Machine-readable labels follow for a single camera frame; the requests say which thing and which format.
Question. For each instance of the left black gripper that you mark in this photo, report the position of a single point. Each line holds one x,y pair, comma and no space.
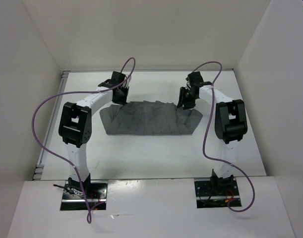
122,101

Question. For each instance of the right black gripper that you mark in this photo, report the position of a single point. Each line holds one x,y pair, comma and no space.
187,104

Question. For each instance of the grey pleated skirt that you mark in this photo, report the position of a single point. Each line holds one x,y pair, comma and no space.
149,119

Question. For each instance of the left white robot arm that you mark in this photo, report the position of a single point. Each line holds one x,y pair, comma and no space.
75,126

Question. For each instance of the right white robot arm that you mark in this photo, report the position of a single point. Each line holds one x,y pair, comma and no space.
229,119

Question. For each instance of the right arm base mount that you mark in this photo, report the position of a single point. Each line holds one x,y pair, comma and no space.
217,192

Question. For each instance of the aluminium table edge rail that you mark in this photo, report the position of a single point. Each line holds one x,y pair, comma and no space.
41,161

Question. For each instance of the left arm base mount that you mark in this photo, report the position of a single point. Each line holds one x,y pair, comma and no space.
73,199

